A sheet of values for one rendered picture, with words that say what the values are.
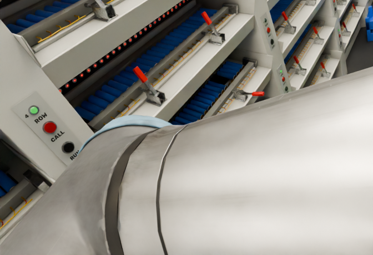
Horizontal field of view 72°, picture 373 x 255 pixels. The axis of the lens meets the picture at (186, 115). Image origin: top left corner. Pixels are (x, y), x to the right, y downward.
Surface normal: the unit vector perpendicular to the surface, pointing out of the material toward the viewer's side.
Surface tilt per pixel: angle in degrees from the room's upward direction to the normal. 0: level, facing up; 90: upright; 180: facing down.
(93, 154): 12
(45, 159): 90
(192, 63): 21
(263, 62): 90
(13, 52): 90
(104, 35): 111
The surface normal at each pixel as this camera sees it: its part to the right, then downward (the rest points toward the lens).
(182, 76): -0.14, -0.70
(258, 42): -0.56, 0.64
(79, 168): -0.57, -0.71
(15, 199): 0.81, 0.32
